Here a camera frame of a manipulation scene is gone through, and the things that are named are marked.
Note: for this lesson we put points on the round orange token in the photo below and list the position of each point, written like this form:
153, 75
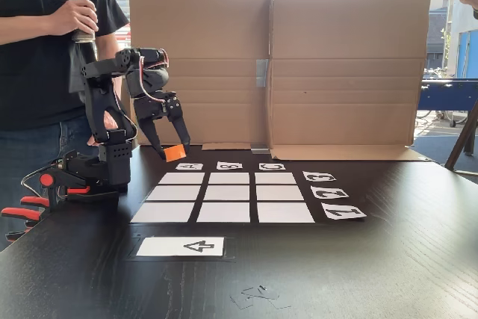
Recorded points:
175, 153

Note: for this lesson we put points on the paper sheet number 3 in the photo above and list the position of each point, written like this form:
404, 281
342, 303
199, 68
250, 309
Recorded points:
319, 176

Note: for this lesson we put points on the paper sheet letter B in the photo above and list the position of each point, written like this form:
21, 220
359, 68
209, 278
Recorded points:
229, 166

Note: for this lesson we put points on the brown cardboard screen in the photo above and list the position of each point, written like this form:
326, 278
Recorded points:
336, 54

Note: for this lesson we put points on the white nine-square paper grid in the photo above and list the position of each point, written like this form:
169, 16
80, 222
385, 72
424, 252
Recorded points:
228, 194

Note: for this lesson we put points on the blue foosball table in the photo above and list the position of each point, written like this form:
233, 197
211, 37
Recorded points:
448, 95

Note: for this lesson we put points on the paper sheet letter A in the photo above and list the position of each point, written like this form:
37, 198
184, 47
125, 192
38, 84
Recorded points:
189, 166

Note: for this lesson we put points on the black orange bar clamp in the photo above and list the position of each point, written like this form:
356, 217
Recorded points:
93, 195
22, 214

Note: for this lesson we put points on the silver drink can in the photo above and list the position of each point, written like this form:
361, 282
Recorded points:
84, 37

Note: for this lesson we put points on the paper sheet number 2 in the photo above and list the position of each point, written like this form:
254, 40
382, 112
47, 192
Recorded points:
329, 192

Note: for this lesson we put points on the grey tape strip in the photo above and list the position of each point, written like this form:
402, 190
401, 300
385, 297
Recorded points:
260, 149
262, 72

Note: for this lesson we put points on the white arrow paper sheet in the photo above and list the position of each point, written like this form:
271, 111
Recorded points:
160, 247

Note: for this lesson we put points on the paper sheet letter C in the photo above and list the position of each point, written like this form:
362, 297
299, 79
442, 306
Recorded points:
272, 166

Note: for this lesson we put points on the person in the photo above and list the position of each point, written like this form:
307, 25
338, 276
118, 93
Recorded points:
33, 80

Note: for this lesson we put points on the dark slanted stand leg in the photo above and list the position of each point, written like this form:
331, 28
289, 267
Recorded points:
461, 139

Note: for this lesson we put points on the paper sheet number 1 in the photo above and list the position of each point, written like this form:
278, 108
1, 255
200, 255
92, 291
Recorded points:
343, 213

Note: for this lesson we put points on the person's left hand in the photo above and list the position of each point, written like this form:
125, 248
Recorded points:
110, 120

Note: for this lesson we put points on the person's right hand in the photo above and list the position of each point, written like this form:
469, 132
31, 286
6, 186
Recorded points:
71, 16

